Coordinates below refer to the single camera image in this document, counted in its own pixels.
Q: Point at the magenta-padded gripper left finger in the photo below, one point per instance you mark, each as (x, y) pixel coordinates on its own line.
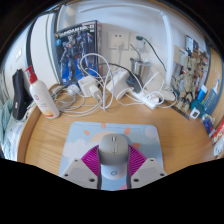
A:
(78, 171)

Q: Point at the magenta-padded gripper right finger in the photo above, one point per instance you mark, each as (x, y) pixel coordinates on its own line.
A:
(148, 170)

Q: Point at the grey white computer mouse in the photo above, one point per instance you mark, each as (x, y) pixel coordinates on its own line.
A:
(113, 153)

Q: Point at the pastel sun cloud mouse pad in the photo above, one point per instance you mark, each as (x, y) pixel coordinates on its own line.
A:
(80, 140)

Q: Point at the black ruler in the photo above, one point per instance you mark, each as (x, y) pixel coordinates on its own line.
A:
(181, 112)

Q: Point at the white power strip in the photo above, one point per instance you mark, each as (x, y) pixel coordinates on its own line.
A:
(146, 99)

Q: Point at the small white square clock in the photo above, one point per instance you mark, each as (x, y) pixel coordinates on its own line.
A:
(194, 114)

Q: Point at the white red-capped pump bottle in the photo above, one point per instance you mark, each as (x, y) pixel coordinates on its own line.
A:
(42, 98)

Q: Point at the teal round dish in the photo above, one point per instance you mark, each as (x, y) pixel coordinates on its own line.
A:
(198, 106)

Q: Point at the teal blanket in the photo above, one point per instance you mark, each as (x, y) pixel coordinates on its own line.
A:
(5, 130)

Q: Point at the small white charger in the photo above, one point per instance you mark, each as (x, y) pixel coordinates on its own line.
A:
(88, 86)

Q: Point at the black power adapter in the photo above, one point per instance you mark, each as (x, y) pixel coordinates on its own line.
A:
(135, 83)

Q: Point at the large white power adapter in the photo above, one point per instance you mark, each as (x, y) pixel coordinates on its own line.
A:
(118, 85)

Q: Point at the blue white-capped can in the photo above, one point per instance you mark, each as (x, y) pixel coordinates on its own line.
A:
(201, 93)

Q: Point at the black bag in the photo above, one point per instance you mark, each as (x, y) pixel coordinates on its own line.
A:
(20, 96)

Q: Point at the brown tree creature figure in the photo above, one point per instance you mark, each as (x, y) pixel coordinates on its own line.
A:
(186, 83)

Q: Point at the steel cup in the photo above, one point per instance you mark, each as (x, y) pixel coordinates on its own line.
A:
(140, 68)

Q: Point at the blue robot model kit box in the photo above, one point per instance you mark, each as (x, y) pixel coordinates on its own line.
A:
(75, 50)

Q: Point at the printed figure packaging box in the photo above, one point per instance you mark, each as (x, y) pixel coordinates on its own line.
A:
(200, 56)

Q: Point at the beige wall card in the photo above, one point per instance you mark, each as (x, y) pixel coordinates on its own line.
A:
(180, 53)

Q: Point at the white wall socket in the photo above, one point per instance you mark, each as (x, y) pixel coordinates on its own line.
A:
(118, 40)

